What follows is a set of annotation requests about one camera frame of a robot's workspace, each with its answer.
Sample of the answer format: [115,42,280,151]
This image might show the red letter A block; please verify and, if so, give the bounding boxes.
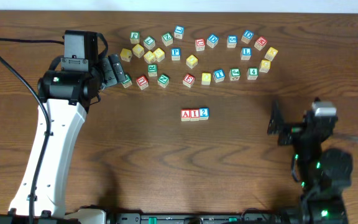
[181,109,191,121]

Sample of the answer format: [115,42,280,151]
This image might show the blue number 2 block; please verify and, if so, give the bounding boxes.
[199,108,209,120]

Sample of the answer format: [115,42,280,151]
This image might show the red letter I block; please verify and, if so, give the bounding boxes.
[190,109,200,121]

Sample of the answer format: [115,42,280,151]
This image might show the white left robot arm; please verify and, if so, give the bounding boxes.
[0,30,126,223]

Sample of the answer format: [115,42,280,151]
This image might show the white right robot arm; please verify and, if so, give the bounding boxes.
[267,98,353,223]

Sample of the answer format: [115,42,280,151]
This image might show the green letter B block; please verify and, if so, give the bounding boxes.
[121,73,132,88]

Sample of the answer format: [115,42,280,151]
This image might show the yellow block far left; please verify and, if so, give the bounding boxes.
[120,49,132,62]

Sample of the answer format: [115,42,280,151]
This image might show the red letter U block lower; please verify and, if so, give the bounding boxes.
[136,75,149,90]

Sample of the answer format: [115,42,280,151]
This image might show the yellow block upper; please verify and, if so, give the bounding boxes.
[132,44,145,58]

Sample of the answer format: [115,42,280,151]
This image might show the green letter R block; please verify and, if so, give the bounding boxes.
[147,64,158,77]

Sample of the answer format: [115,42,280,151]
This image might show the yellow block lower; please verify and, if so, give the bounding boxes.
[144,50,156,64]

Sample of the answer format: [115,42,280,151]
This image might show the green letter J block back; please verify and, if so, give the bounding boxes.
[130,32,140,44]

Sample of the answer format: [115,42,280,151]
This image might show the green letter j block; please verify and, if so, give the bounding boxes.
[130,32,140,44]
[229,68,241,81]

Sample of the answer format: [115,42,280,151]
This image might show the green number 7 block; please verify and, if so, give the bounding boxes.
[144,35,156,50]

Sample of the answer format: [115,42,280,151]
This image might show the yellow block right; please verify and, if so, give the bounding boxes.
[153,48,165,62]

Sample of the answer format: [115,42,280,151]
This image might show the green letter N block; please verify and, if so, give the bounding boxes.
[157,74,170,88]

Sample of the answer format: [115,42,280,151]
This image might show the green letter Z block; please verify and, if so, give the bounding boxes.
[162,32,173,47]

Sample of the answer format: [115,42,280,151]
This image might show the blue letter P block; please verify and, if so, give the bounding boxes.
[171,48,181,61]

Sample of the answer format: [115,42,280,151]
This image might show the green number 4 block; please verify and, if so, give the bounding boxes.
[247,67,259,80]

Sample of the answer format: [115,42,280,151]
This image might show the yellow letter G block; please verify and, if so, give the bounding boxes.
[259,60,271,73]

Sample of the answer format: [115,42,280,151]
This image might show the red letter E block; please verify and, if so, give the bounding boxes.
[183,73,195,88]

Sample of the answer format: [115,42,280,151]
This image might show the blue letter L block back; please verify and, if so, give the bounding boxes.
[174,26,185,39]

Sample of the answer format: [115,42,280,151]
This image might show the blue letter l block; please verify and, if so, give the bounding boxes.
[241,47,252,60]
[174,26,185,39]

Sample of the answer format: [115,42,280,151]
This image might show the yellow letter O block middle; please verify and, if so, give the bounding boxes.
[186,55,198,69]

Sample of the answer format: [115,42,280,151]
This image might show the yellow letter o block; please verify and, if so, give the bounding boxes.
[201,73,211,85]
[186,55,198,69]

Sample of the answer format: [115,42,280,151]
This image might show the yellow letter K block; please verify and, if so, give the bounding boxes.
[265,47,278,61]

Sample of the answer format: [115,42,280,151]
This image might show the blue letter T block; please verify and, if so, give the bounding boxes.
[213,69,225,83]

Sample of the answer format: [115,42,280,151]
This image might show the yellow letter O block front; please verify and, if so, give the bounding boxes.
[201,73,211,85]

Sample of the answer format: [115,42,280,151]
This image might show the red letter M block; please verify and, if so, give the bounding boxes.
[254,36,267,50]

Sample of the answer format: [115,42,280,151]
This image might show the blue letter D block left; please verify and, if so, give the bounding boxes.
[207,34,219,49]

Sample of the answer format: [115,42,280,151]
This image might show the blue letter d block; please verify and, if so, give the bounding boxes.
[207,34,219,49]
[241,30,254,44]

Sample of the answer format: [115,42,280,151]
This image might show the blue letter D block right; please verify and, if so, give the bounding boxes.
[241,30,254,44]

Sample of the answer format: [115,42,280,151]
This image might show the blue number 5 block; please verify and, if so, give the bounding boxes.
[227,35,237,48]

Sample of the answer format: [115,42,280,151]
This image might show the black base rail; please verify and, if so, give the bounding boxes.
[106,209,290,224]

